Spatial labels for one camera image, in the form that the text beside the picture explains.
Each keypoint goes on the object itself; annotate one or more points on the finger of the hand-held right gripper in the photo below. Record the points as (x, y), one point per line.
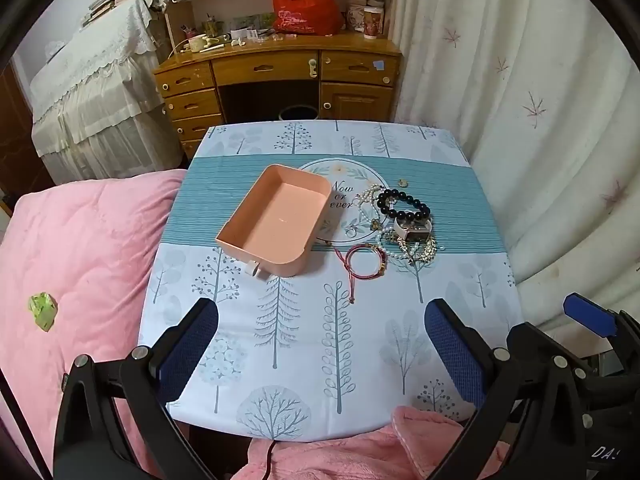
(590, 317)

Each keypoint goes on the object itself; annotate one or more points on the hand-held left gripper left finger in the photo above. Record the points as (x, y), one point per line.
(187, 345)

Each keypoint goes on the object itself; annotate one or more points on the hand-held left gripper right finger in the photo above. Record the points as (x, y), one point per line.
(452, 355)

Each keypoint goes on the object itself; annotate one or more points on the pink plastic tray box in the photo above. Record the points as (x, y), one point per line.
(280, 215)

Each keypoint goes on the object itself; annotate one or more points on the tree print tablecloth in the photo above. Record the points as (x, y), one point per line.
(300, 360)

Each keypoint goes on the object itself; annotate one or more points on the pink quilt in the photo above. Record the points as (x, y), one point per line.
(90, 260)

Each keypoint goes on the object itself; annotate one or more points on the pink fleece clothing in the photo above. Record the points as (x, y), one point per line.
(350, 460)

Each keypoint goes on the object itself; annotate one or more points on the green crumpled wrapper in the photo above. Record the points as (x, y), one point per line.
(42, 310)

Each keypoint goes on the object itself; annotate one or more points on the white leaf print curtain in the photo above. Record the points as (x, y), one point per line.
(500, 110)

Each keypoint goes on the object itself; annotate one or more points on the dark trash bin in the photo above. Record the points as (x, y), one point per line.
(298, 112)

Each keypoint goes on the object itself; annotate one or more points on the white lace-covered furniture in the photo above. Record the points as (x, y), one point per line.
(100, 100)

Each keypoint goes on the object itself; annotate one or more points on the wooden desk with hutch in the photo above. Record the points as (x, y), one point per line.
(280, 67)

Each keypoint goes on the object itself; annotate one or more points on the patterned paper cup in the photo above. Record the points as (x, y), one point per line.
(372, 22)

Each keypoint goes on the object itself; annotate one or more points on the stack of books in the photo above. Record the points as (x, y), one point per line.
(115, 2)

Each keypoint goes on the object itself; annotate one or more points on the red plastic bag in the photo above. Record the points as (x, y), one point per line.
(305, 10)

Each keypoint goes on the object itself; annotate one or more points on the floral storage box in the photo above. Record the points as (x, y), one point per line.
(362, 2)

